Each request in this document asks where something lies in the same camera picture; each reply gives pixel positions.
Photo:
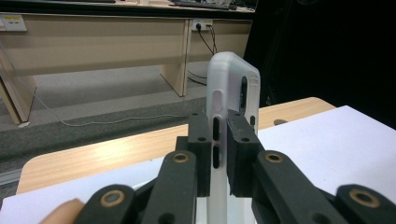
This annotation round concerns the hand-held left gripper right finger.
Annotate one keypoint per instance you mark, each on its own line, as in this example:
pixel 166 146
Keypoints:
pixel 246 161

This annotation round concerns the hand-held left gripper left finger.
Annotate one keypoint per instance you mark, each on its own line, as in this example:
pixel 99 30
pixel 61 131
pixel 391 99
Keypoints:
pixel 200 155

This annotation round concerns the white board sheet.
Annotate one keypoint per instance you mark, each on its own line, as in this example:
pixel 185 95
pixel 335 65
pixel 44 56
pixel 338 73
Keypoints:
pixel 327 149

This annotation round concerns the light wooden table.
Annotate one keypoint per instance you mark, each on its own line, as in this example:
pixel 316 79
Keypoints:
pixel 109 152

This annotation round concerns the black curtain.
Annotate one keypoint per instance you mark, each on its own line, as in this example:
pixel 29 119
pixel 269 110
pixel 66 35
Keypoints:
pixel 327 53

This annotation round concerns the long wooden desk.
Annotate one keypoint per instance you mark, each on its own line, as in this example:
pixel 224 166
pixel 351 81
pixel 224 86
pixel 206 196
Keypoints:
pixel 93 43

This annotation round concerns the white label panel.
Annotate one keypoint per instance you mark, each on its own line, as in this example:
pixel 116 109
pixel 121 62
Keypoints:
pixel 13 22

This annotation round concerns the white wall socket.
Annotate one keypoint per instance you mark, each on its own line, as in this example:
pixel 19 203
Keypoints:
pixel 202 23

